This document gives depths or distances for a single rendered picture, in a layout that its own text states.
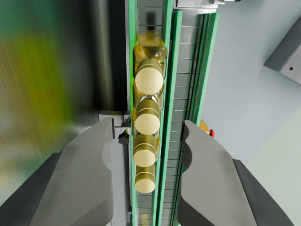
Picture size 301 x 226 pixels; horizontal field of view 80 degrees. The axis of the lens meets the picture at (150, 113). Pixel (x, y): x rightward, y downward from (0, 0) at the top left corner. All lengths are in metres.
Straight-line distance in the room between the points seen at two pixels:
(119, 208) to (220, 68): 0.68
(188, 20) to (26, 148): 0.42
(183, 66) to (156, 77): 0.30
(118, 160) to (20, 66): 0.51
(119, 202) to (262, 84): 0.71
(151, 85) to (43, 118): 0.13
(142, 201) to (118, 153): 0.26
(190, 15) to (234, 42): 0.23
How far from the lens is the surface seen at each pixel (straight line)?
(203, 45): 0.48
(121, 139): 0.45
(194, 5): 0.49
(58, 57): 0.28
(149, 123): 0.24
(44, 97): 0.25
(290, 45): 0.70
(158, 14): 0.49
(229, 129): 0.80
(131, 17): 0.40
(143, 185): 0.31
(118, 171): 0.70
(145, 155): 0.27
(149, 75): 0.21
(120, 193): 0.79
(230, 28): 0.66
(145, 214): 0.89
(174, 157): 0.65
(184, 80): 0.52
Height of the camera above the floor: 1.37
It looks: 62 degrees down
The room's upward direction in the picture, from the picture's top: 180 degrees counter-clockwise
